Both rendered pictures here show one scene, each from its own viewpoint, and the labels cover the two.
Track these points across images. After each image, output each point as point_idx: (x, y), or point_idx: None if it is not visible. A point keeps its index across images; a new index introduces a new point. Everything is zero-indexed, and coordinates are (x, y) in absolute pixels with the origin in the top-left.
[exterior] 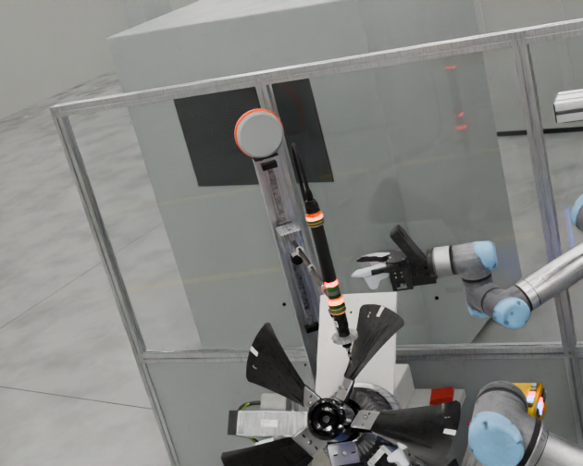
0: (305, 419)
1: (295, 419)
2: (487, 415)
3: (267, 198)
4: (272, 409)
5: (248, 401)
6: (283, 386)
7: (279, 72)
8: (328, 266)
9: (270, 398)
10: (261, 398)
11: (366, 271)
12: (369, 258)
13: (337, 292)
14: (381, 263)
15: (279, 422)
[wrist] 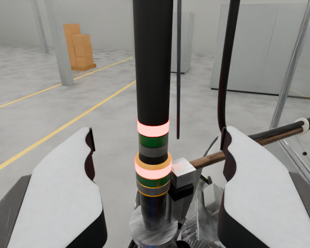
0: (191, 228)
1: (191, 218)
2: None
3: None
4: (204, 197)
5: (210, 178)
6: None
7: None
8: (137, 77)
9: (210, 191)
10: (209, 184)
11: (42, 159)
12: (226, 155)
13: (143, 151)
14: (83, 224)
15: (189, 206)
